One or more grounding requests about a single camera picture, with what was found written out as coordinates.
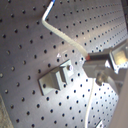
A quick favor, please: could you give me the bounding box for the grey cable clip mount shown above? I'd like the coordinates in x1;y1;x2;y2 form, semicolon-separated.
39;59;74;95

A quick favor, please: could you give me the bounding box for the black cable connector plug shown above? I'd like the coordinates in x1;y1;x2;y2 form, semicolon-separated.
86;52;110;61

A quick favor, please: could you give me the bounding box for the thin white wire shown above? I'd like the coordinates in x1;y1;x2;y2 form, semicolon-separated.
83;77;95;128

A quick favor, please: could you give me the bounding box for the white braided cable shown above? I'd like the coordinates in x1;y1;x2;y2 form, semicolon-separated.
41;0;90;58

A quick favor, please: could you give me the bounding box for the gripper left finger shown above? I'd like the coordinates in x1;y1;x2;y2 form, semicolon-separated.
83;60;127;94

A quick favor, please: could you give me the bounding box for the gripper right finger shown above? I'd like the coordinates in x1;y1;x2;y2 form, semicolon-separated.
109;44;128;70

